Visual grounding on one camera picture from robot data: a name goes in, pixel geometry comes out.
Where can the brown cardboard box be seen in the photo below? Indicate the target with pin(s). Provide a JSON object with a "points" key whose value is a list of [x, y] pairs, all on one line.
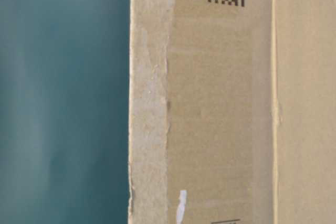
{"points": [[232, 111]]}

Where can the blue table cloth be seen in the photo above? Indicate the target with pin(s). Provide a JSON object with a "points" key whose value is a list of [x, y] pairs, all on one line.
{"points": [[64, 111]]}

